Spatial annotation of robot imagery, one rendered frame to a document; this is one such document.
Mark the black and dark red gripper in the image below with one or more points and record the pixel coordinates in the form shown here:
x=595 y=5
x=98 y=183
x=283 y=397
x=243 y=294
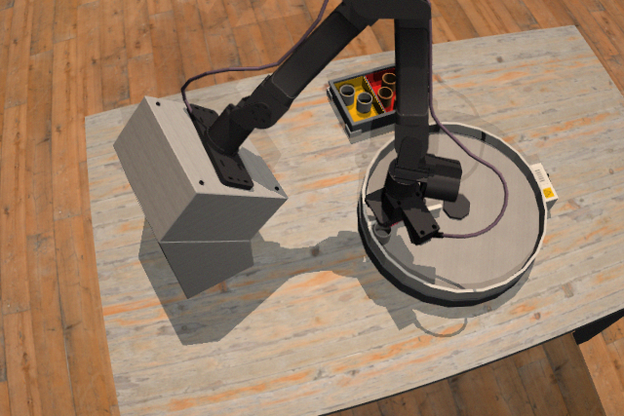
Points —
x=374 y=202

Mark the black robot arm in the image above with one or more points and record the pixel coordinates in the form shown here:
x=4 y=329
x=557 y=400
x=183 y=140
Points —
x=439 y=177

